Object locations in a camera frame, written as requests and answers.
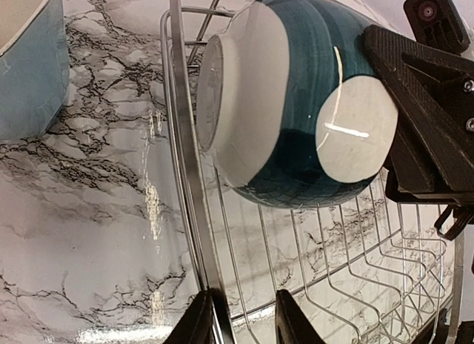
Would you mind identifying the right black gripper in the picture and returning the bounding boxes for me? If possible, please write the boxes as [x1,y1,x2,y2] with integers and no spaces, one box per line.
[362,0,473,240]

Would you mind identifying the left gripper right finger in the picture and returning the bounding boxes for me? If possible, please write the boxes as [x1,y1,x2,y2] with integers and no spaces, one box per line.
[276,289,325,344]

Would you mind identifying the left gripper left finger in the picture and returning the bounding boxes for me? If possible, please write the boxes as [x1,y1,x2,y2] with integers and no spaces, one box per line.
[177,288,217,344]

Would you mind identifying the dark blue white bowl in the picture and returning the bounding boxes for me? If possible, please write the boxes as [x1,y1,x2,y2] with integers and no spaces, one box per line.
[196,0,398,209]

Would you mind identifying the light blue ceramic mug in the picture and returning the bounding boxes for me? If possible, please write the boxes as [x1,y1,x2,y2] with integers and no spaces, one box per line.
[1,0,70,141]

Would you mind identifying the metal wire dish rack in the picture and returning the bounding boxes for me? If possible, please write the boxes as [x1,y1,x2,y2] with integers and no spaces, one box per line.
[160,0,473,343]

